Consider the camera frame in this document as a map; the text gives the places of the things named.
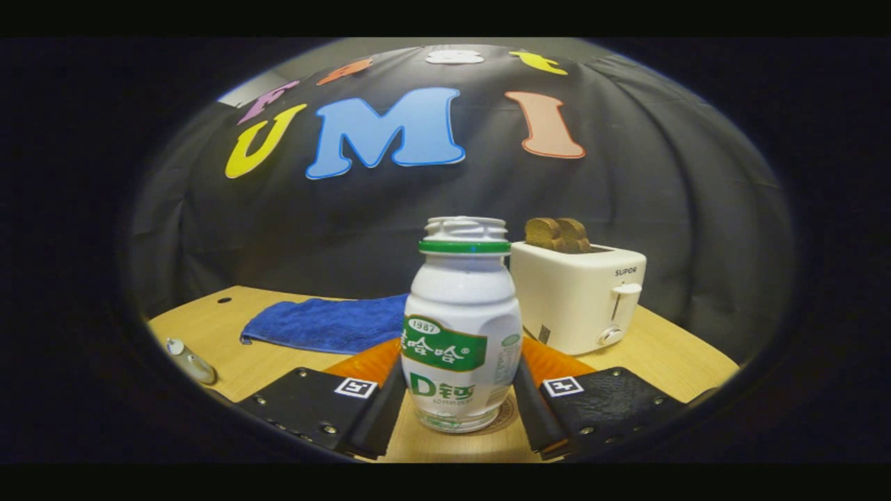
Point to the brown bread slice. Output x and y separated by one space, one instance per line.
576 236
543 233

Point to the blue towel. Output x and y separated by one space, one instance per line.
320 323

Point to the black backdrop cloth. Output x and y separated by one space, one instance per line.
661 209

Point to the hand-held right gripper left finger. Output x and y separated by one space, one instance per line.
383 417

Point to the white green-label water bottle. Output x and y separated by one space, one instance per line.
459 292

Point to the white toaster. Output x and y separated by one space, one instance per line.
571 299

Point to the round patterned coaster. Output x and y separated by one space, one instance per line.
507 416

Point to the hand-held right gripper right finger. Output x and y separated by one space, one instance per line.
539 417

